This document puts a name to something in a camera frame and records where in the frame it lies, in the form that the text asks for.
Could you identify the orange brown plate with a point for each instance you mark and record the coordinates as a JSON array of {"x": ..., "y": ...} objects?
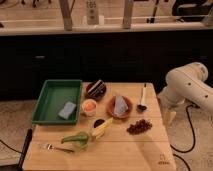
[{"x": 111, "y": 106}]

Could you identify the yellow banana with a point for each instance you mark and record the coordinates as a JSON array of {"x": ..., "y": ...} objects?
[{"x": 98, "y": 131}]

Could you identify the chocolate layer cake slice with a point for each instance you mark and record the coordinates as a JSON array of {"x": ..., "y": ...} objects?
[{"x": 96, "y": 90}]

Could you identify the right wooden post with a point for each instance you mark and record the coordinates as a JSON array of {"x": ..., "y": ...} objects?
[{"x": 127, "y": 17}]

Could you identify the white cup with orange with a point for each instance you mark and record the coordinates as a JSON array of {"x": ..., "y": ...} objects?
[{"x": 89, "y": 107}]

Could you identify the green plastic tray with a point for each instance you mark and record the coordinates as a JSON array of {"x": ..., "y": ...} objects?
[{"x": 54, "y": 95}]

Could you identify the black tool handle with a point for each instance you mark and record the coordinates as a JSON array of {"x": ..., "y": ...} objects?
[{"x": 27, "y": 141}]

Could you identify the silver fork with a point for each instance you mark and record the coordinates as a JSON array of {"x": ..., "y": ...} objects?
[{"x": 52, "y": 147}]

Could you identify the dark purple grape bunch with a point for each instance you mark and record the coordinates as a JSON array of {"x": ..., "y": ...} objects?
[{"x": 140, "y": 126}]

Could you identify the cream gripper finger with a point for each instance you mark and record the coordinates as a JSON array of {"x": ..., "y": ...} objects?
[{"x": 169, "y": 117}]

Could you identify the wooden post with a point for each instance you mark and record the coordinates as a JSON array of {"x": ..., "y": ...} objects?
[
  {"x": 65, "y": 11},
  {"x": 127, "y": 17}
]

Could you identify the grey folded cloth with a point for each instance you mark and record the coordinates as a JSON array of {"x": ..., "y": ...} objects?
[{"x": 120, "y": 106}]

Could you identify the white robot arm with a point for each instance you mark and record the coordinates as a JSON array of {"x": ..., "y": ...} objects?
[{"x": 185, "y": 83}]

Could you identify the left wooden post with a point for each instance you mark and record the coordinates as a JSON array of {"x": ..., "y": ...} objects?
[{"x": 65, "y": 11}]

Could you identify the grey blue sponge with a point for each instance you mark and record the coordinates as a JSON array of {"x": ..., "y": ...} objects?
[{"x": 67, "y": 110}]

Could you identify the small black round bowl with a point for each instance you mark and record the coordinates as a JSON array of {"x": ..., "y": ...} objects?
[{"x": 98, "y": 122}]

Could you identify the green pepper toy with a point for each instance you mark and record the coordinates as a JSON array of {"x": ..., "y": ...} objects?
[{"x": 80, "y": 139}]

